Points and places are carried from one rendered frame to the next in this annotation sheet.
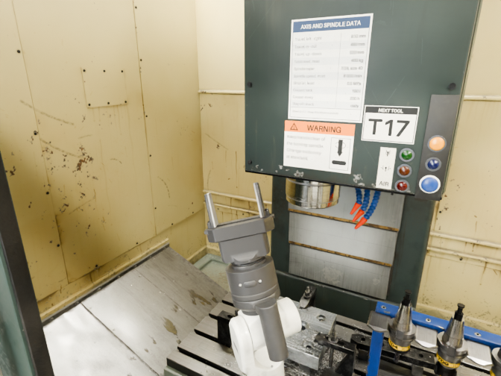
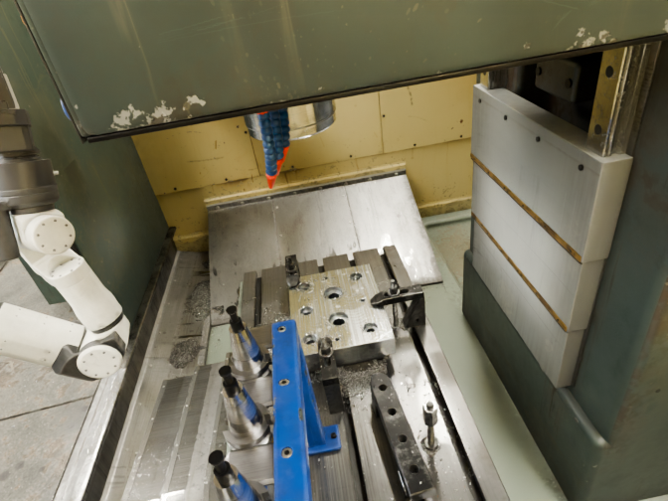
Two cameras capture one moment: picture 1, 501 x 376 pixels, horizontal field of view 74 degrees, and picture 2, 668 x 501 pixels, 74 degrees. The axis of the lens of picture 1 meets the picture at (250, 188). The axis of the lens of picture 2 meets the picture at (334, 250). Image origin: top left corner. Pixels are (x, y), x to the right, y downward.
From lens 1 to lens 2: 1.06 m
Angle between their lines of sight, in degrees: 55
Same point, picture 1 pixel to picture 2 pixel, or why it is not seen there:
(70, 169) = not seen: hidden behind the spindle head
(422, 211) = (653, 238)
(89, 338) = (257, 233)
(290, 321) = (27, 235)
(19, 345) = not seen: hidden behind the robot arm
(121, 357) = (268, 262)
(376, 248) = (553, 282)
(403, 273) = (599, 362)
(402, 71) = not seen: outside the picture
